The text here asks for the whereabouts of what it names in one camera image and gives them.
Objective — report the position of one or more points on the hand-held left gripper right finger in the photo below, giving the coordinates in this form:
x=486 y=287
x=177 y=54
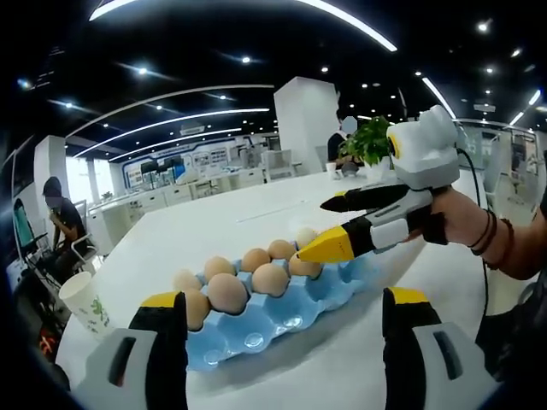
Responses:
x=408 y=367

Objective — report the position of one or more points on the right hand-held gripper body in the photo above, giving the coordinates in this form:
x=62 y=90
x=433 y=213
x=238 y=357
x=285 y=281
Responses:
x=431 y=154

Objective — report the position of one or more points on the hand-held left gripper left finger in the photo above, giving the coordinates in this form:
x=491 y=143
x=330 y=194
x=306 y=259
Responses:
x=145 y=376

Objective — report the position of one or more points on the brown chicken egg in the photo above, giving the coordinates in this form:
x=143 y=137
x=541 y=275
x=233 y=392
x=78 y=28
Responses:
x=186 y=279
x=219 y=267
x=226 y=292
x=304 y=269
x=281 y=249
x=255 y=259
x=306 y=236
x=270 y=279
x=198 y=309

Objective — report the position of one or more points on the blue egg tray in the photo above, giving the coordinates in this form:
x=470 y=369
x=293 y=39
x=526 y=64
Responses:
x=299 y=299

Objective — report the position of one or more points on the person's right hand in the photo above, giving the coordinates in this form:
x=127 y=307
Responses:
x=463 y=222

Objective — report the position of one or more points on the grey rounded object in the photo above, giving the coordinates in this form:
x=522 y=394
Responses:
x=351 y=170

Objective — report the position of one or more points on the small white cup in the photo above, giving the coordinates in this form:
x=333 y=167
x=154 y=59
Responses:
x=331 y=171

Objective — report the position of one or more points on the green potted plant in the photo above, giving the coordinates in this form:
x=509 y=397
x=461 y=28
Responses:
x=367 y=141

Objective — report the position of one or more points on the white mesh office chair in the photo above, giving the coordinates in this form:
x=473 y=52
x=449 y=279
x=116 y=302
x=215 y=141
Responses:
x=280 y=164

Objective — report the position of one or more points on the white paper cup green print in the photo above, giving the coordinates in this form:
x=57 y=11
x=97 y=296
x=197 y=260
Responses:
x=83 y=303

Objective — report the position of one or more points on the white square pillar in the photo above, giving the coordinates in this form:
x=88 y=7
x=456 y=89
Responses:
x=50 y=162
x=305 y=124

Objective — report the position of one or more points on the person's dark clothing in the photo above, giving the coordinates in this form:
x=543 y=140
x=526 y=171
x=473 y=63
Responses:
x=517 y=337

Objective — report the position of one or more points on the black equipment cart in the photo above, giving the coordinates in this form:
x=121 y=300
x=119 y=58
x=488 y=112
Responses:
x=38 y=299

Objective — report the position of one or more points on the white table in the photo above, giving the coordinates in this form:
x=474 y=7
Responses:
x=179 y=239

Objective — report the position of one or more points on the white cabinet row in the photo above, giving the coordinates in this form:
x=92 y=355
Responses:
x=158 y=200

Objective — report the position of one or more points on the ceiling air conditioner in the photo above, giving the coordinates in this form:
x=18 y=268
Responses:
x=192 y=129

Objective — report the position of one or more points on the black desktop monitor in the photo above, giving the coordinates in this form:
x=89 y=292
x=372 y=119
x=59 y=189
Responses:
x=148 y=166
x=173 y=162

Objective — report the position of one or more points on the blue framed display wall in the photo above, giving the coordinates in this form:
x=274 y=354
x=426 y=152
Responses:
x=213 y=156

